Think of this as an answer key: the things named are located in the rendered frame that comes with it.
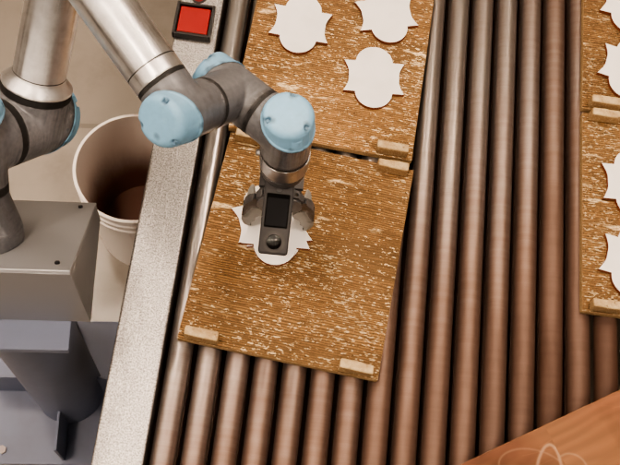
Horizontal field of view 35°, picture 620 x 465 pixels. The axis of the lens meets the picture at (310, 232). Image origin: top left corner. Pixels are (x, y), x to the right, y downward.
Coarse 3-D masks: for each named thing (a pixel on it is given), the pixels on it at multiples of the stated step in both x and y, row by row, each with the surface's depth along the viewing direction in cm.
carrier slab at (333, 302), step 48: (240, 144) 182; (240, 192) 178; (336, 192) 180; (384, 192) 181; (336, 240) 176; (384, 240) 177; (192, 288) 171; (240, 288) 171; (288, 288) 172; (336, 288) 173; (384, 288) 173; (240, 336) 168; (288, 336) 169; (336, 336) 169; (384, 336) 170
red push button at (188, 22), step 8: (184, 8) 194; (192, 8) 194; (200, 8) 194; (184, 16) 193; (192, 16) 193; (200, 16) 193; (208, 16) 194; (184, 24) 192; (192, 24) 192; (200, 24) 193; (208, 24) 193; (192, 32) 192; (200, 32) 192
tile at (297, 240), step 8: (256, 224) 166; (296, 224) 166; (248, 232) 165; (256, 232) 165; (296, 232) 166; (304, 232) 166; (248, 240) 165; (256, 240) 165; (296, 240) 166; (304, 240) 166; (256, 248) 164; (288, 248) 165; (296, 248) 166; (304, 248) 165; (264, 256) 164; (272, 256) 164; (280, 256) 164; (288, 256) 164; (272, 264) 164; (280, 264) 164
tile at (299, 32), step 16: (304, 0) 195; (288, 16) 193; (304, 16) 193; (320, 16) 194; (272, 32) 191; (288, 32) 192; (304, 32) 192; (320, 32) 192; (288, 48) 190; (304, 48) 190
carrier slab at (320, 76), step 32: (288, 0) 196; (320, 0) 196; (352, 0) 197; (416, 0) 198; (256, 32) 192; (352, 32) 194; (416, 32) 195; (256, 64) 189; (288, 64) 190; (320, 64) 190; (416, 64) 192; (320, 96) 188; (352, 96) 188; (416, 96) 189; (320, 128) 185; (352, 128) 185; (384, 128) 186
